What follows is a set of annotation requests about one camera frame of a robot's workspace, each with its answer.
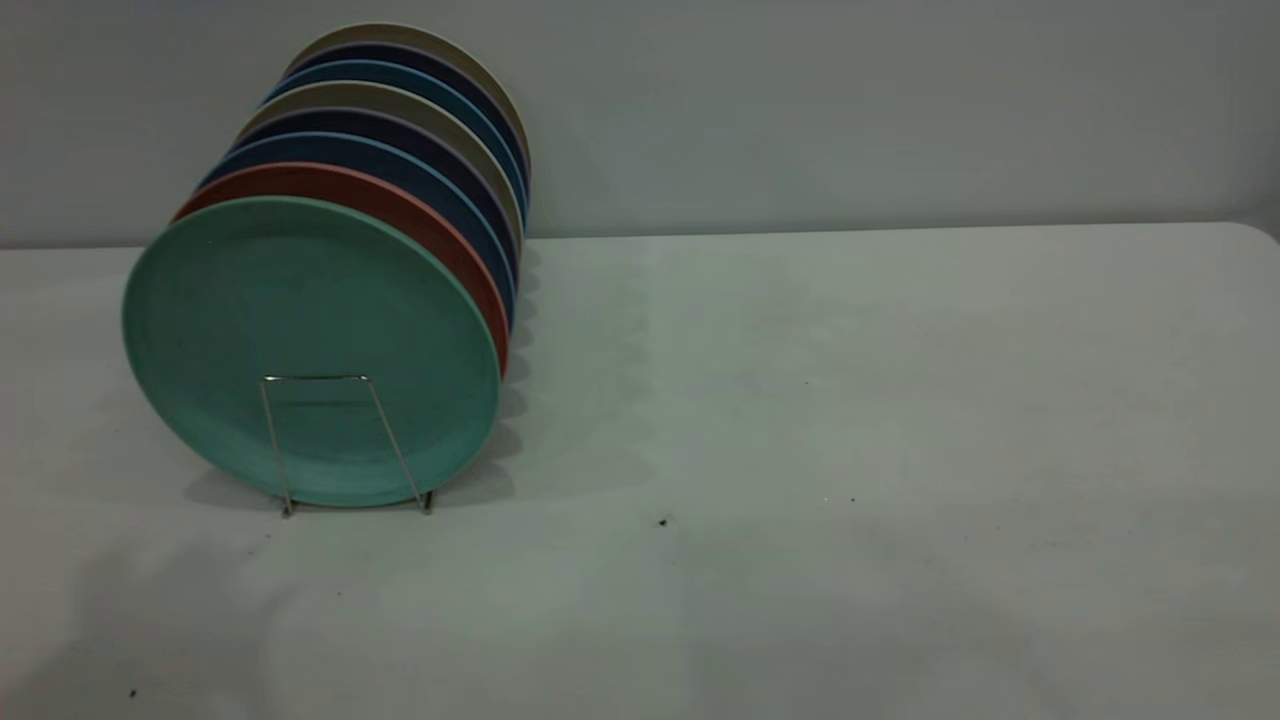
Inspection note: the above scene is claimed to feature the green plate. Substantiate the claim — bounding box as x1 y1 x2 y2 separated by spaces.
122 196 502 508

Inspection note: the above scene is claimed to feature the pink plate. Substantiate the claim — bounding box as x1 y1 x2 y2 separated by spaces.
172 163 512 379

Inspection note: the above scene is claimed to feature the blue plate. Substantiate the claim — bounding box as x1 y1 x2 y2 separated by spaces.
198 132 518 331
262 60 529 216

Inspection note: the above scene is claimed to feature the dark purple plate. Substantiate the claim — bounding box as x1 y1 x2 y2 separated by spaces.
283 42 530 183
236 107 522 283

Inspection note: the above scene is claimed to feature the beige plate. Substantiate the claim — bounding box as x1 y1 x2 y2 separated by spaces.
236 82 525 251
285 24 532 171

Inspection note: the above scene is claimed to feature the metal wire plate rack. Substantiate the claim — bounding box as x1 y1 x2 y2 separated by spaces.
260 375 436 518

